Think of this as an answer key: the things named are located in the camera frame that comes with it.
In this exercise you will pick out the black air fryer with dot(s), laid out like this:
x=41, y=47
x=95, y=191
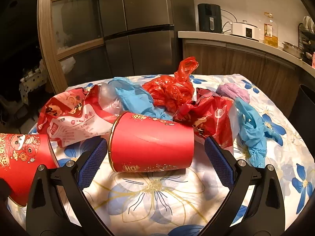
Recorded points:
x=209, y=17

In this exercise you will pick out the black dish rack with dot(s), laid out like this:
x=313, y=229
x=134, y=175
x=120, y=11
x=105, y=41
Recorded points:
x=306, y=39

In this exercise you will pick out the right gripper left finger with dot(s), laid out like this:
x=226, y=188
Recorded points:
x=45, y=211

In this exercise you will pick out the stainless steel bowl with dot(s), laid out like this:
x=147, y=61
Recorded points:
x=292, y=49

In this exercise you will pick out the white slow cooker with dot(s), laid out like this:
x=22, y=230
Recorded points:
x=246, y=30

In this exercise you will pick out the dark steel refrigerator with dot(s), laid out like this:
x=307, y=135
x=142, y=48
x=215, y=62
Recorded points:
x=141, y=36

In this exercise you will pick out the wooden glass door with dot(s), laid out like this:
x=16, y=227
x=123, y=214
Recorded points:
x=72, y=42

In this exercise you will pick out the blue plastic glove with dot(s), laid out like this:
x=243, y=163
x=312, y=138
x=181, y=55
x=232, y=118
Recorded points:
x=252, y=132

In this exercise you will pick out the red plastic bag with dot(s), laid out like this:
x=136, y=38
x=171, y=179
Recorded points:
x=173, y=91

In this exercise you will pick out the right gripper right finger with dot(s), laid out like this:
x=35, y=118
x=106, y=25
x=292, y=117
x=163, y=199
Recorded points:
x=265, y=213

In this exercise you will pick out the black trash bin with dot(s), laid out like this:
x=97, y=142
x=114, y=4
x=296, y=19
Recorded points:
x=302, y=114

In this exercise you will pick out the red paper cup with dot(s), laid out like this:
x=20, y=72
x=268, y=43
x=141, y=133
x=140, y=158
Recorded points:
x=142, y=144
x=20, y=157

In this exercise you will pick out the red white snack wrapper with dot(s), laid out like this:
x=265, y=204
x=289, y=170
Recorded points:
x=80, y=113

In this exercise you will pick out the small purple glove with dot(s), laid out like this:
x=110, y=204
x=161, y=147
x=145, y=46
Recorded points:
x=232, y=90

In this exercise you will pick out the cooking oil bottle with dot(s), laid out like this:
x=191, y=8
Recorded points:
x=270, y=32

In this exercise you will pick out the wooden lower cabinets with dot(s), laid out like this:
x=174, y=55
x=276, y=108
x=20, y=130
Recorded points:
x=275, y=77

